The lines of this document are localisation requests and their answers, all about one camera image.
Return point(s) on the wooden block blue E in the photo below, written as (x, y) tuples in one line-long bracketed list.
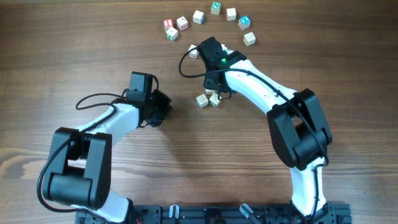
[(198, 17)]

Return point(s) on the wooden block blue side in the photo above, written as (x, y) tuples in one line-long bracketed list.
[(202, 100)]

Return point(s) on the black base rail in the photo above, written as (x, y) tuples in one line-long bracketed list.
[(271, 213)]

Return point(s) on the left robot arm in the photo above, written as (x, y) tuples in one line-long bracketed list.
[(76, 177)]

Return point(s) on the wooden block green N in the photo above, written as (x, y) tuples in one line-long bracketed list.
[(215, 7)]

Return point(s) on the wooden block red Q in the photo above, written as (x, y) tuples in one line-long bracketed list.
[(209, 92)]

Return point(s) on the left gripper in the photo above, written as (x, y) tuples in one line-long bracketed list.
[(162, 106)]

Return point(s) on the wooden block number 3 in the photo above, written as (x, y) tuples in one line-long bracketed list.
[(249, 38)]

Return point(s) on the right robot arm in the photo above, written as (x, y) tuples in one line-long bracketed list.
[(299, 131)]

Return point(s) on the wooden block red I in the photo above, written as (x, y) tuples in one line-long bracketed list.
[(168, 23)]

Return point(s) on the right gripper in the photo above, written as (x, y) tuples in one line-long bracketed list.
[(208, 84)]

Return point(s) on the wooden block yellow side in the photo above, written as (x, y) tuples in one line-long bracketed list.
[(214, 100)]

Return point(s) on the wooden block teal butterfly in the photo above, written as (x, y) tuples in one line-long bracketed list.
[(172, 34)]

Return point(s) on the wooden block letter Z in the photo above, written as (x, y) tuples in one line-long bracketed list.
[(193, 52)]

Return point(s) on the plain wooden picture block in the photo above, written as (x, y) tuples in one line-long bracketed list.
[(231, 14)]

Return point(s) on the wooden block blue X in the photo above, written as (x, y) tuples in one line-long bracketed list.
[(244, 22)]

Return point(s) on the wooden block red 6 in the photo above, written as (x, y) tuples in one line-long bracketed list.
[(182, 23)]

